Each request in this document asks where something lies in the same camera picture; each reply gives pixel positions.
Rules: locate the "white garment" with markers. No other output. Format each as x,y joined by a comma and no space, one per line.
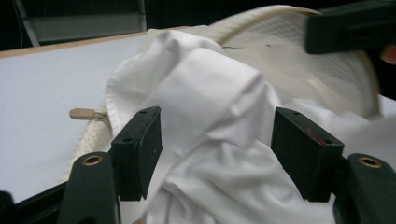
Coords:
211,93

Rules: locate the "white metal desk frame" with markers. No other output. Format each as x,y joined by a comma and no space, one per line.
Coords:
87,26

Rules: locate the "cream cloth laundry bag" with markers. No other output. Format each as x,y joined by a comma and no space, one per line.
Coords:
280,56

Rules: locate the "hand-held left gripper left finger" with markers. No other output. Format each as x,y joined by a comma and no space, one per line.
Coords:
137,155

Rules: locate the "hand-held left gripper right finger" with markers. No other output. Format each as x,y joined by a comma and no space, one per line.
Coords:
306,155

